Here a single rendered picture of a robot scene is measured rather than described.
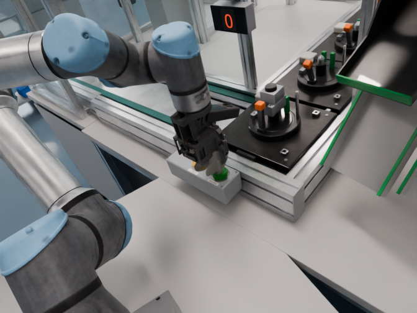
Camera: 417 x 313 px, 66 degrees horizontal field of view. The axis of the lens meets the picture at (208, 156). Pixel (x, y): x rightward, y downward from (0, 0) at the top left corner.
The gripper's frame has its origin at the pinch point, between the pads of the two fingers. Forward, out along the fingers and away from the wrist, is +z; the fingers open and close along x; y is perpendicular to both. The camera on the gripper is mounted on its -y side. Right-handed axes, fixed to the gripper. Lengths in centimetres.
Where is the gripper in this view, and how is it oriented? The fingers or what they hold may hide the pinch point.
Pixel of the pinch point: (218, 167)
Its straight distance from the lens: 78.2
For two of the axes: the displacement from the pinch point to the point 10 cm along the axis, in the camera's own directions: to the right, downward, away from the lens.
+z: 2.1, 7.3, 6.6
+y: -6.6, 6.0, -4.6
